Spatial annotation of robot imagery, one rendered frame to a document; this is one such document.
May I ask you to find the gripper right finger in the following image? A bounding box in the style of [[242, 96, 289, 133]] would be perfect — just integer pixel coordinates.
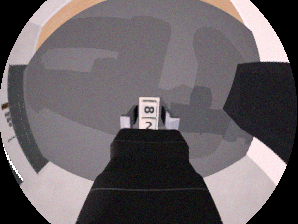
[[161, 106, 180, 130]]

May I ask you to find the white number cube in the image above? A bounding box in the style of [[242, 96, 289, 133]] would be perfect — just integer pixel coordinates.
[[141, 117, 157, 129], [141, 100, 157, 117]]

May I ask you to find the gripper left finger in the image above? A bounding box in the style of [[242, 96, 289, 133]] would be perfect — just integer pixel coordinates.
[[120, 105, 138, 129]]

